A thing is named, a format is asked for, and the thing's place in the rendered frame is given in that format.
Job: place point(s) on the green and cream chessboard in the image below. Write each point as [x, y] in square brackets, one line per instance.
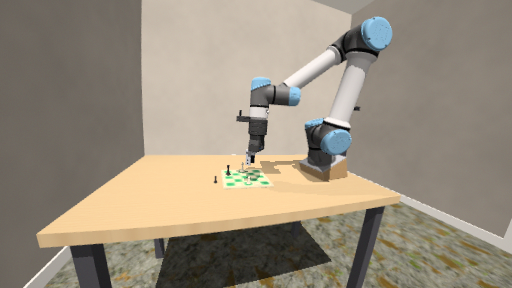
[238, 180]

